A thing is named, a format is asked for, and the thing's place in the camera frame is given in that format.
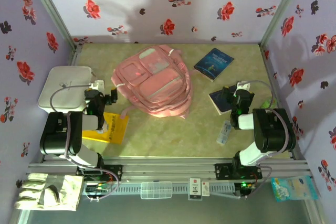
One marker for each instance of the dark blue yellow-label notebook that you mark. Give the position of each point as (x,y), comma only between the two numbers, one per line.
(219,102)

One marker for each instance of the green bottle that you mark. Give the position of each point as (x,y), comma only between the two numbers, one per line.
(266,104)

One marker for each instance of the blue Little Prince book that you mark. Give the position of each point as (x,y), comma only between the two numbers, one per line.
(214,64)

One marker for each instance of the yellow book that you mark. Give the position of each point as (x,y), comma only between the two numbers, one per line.
(115,129)

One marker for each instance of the clear plastic ruler case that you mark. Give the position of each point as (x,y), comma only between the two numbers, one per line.
(223,133)

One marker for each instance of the pink student backpack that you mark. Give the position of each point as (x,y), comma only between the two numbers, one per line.
(157,90)

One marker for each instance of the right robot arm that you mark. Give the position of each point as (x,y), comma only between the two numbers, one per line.
(270,129)

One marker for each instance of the blue plastic snack bag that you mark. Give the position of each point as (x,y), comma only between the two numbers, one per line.
(294,188)

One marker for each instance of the white lidded storage box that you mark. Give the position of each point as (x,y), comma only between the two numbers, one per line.
(65,74)

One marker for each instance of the small white package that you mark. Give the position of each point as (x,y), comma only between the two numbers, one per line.
(205,188)

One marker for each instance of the black white card package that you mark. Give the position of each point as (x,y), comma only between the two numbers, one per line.
(195,188)

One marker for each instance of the clear plastic organizer box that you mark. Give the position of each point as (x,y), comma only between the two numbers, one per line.
(156,190)

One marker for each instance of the white fabric work glove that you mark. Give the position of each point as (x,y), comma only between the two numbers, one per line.
(52,192)

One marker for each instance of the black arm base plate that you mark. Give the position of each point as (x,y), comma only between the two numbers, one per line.
(221,171)
(116,171)

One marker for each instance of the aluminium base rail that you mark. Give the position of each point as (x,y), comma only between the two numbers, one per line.
(168,169)

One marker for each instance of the aluminium corner post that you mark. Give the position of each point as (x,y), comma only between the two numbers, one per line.
(50,6)
(282,3)

